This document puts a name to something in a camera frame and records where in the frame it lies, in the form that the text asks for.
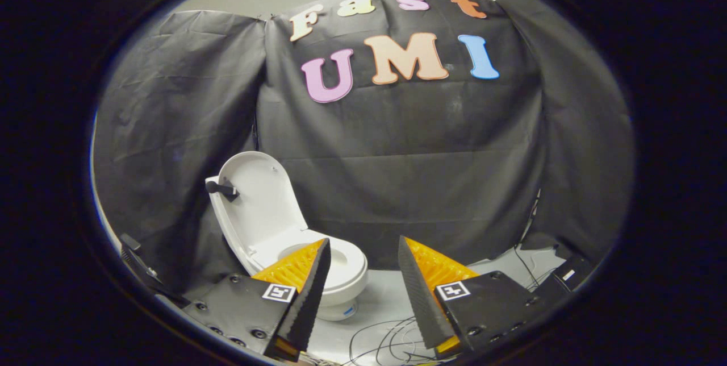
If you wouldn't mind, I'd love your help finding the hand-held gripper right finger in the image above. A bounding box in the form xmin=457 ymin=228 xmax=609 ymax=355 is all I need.
xmin=398 ymin=235 xmax=549 ymax=358

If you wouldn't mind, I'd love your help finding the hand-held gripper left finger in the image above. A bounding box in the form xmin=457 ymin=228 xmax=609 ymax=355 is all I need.
xmin=185 ymin=238 xmax=332 ymax=362

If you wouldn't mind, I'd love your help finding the black lid handle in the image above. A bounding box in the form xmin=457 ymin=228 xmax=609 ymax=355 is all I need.
xmin=205 ymin=178 xmax=240 ymax=202

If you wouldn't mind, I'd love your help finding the black backdrop cloth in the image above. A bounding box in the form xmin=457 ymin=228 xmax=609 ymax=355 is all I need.
xmin=94 ymin=0 xmax=634 ymax=293

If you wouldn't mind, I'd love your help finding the black box with white label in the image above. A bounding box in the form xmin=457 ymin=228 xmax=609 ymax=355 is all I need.
xmin=548 ymin=255 xmax=594 ymax=298

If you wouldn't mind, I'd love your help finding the black stand equipment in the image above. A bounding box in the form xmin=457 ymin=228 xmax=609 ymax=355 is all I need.
xmin=119 ymin=234 xmax=188 ymax=307

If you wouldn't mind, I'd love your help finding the tangle of floor cables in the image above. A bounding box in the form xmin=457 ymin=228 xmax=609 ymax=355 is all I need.
xmin=348 ymin=316 xmax=455 ymax=365

